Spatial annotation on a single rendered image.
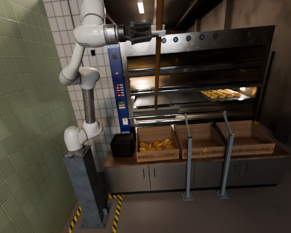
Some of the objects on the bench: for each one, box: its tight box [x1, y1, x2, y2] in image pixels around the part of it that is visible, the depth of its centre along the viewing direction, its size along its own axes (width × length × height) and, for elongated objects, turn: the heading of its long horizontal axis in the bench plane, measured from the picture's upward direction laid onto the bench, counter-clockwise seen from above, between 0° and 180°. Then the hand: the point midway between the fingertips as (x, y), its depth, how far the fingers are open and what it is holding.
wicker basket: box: [136, 125, 179, 162], centre depth 206 cm, size 49×56×28 cm
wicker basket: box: [215, 120, 275, 156], centre depth 202 cm, size 49×56×28 cm
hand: (158, 30), depth 71 cm, fingers closed on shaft, 3 cm apart
